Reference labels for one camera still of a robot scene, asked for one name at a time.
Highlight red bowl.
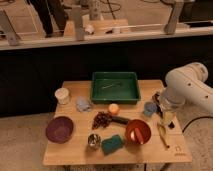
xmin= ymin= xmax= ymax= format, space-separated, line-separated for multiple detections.
xmin=125 ymin=119 xmax=151 ymax=144

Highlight white ceramic cup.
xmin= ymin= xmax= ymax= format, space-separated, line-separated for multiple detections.
xmin=55 ymin=88 xmax=70 ymax=105

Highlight green sponge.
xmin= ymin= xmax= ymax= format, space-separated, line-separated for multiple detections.
xmin=101 ymin=135 xmax=124 ymax=155

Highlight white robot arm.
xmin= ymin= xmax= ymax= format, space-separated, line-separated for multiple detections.
xmin=159 ymin=62 xmax=213 ymax=125

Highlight black cable on floor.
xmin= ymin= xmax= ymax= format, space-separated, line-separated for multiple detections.
xmin=182 ymin=115 xmax=213 ymax=134

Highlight bunch of dark grapes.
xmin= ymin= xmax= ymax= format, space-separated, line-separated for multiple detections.
xmin=92 ymin=112 xmax=112 ymax=130

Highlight wooden table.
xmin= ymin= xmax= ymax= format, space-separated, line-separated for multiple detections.
xmin=43 ymin=80 xmax=192 ymax=165

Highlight orange carrot in bowl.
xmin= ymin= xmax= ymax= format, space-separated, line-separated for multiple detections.
xmin=134 ymin=128 xmax=144 ymax=144

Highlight light blue crumpled cloth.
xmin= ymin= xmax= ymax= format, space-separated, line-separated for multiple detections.
xmin=76 ymin=97 xmax=92 ymax=112

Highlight green plastic tray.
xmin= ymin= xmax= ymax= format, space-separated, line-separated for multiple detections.
xmin=90 ymin=72 xmax=141 ymax=104

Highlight person legs in background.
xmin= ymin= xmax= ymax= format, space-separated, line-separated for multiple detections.
xmin=28 ymin=0 xmax=69 ymax=37

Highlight orange fruit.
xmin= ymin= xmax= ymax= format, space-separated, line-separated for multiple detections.
xmin=108 ymin=103 xmax=120 ymax=115

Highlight black handled brush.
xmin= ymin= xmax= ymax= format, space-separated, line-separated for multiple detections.
xmin=152 ymin=92 xmax=163 ymax=118

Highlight purple bowl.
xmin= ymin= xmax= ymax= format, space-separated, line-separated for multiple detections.
xmin=45 ymin=116 xmax=74 ymax=144

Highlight small metal cup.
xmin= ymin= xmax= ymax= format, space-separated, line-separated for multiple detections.
xmin=88 ymin=134 xmax=101 ymax=149

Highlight small blue cup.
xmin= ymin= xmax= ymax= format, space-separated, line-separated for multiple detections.
xmin=143 ymin=102 xmax=157 ymax=117

